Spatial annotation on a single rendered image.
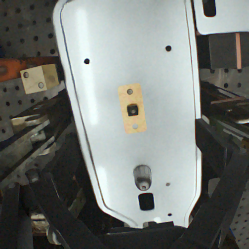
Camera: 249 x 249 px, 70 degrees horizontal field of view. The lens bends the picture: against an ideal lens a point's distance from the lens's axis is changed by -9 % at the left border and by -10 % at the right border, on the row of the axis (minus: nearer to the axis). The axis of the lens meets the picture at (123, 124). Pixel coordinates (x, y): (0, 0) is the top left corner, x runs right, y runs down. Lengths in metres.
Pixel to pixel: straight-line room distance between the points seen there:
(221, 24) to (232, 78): 0.38
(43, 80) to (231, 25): 0.30
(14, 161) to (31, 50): 0.48
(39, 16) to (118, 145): 0.49
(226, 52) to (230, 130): 0.14
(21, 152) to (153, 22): 0.26
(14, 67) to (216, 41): 0.32
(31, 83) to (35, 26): 0.42
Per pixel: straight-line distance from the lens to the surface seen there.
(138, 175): 0.35
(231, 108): 0.39
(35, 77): 0.28
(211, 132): 0.18
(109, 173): 0.38
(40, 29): 0.68
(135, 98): 0.32
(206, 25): 0.34
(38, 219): 0.40
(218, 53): 0.37
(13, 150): 0.26
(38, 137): 0.30
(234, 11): 0.37
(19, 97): 0.73
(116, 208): 0.44
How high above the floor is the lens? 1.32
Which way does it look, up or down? 70 degrees down
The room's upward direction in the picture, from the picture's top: 177 degrees counter-clockwise
